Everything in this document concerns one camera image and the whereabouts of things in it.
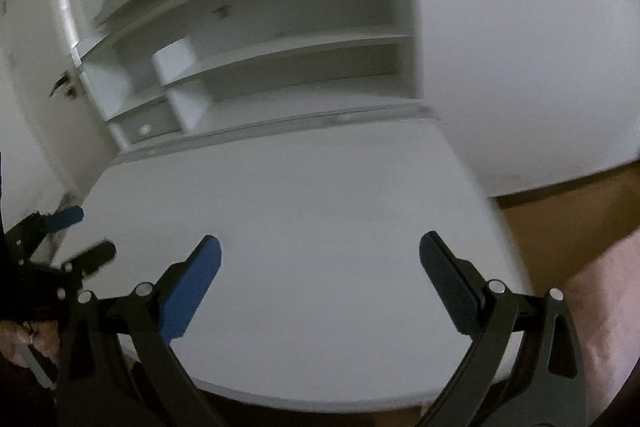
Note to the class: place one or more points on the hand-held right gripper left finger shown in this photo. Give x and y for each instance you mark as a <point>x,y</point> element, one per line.
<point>195,287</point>

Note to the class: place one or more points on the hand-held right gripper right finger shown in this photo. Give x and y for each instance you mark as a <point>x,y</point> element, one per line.
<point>450,289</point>

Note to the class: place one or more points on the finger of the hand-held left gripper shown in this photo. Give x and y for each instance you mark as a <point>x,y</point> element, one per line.
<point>65,217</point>
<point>95,254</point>

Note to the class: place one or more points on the person's left hand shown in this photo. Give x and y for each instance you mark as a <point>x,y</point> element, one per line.
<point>20,342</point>

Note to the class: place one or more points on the white door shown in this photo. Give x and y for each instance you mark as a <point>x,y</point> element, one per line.
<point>30,107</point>

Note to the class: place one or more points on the grey drawer with white knob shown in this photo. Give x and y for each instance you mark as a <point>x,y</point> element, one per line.
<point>150,122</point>

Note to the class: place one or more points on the person's leg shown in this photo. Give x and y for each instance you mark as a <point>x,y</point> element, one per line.
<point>610,307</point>

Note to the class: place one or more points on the white shelf unit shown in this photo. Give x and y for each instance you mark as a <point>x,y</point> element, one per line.
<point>300,32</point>

